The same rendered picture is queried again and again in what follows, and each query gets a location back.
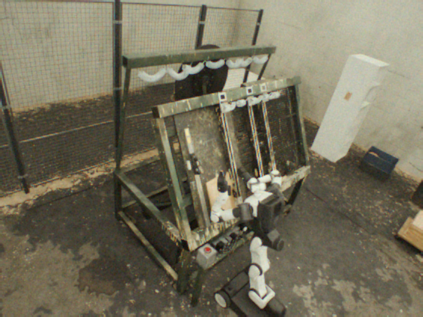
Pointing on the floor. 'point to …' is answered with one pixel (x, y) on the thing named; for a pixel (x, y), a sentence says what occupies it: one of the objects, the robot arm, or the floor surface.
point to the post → (198, 286)
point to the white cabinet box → (349, 106)
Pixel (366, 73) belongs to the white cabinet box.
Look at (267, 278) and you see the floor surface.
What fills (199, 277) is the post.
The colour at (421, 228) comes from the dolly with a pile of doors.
